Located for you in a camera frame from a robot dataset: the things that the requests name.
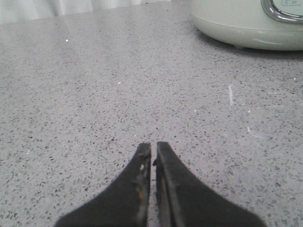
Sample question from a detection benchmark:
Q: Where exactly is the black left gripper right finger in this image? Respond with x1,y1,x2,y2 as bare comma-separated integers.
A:
154,141,265,227

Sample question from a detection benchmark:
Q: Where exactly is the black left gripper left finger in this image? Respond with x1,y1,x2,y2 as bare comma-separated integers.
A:
55,143,151,227

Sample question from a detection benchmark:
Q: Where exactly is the pale green electric cooking pot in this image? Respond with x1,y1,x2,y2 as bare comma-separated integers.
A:
191,0,303,51

